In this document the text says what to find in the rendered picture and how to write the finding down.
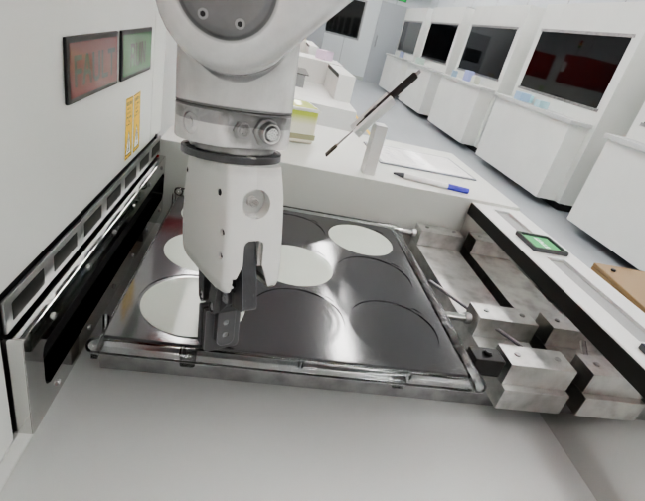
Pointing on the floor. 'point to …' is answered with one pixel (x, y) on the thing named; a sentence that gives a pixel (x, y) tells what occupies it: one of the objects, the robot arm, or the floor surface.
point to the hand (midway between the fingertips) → (219, 324)
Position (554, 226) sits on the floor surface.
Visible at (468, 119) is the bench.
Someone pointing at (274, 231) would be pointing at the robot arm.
